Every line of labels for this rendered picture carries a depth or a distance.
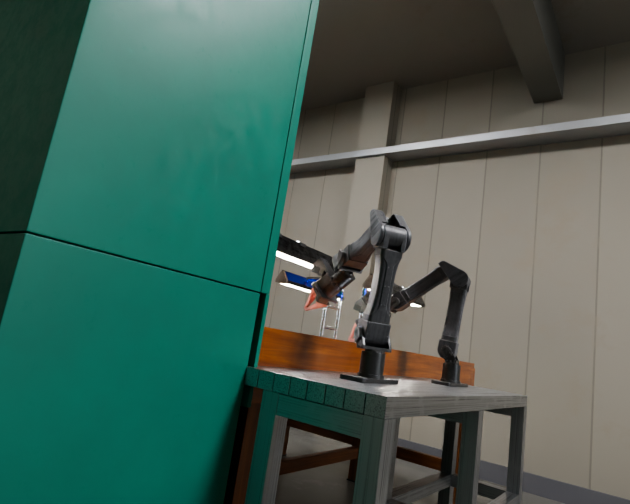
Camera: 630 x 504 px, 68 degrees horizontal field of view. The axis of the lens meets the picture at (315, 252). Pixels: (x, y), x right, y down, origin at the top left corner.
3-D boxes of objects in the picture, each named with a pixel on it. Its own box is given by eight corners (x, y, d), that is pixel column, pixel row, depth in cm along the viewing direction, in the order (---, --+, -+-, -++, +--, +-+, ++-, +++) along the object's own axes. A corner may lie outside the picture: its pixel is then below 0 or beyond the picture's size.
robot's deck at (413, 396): (527, 406, 178) (527, 395, 179) (384, 419, 84) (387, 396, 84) (331, 369, 231) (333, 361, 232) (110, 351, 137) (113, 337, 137)
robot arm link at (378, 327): (354, 342, 126) (377, 224, 127) (377, 345, 128) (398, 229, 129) (363, 346, 120) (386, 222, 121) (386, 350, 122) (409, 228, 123)
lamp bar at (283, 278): (344, 300, 305) (345, 289, 306) (285, 282, 256) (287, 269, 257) (334, 299, 310) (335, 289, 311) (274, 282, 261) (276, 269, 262)
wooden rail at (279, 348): (471, 398, 251) (474, 363, 255) (238, 403, 108) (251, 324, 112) (449, 394, 258) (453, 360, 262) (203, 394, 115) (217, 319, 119)
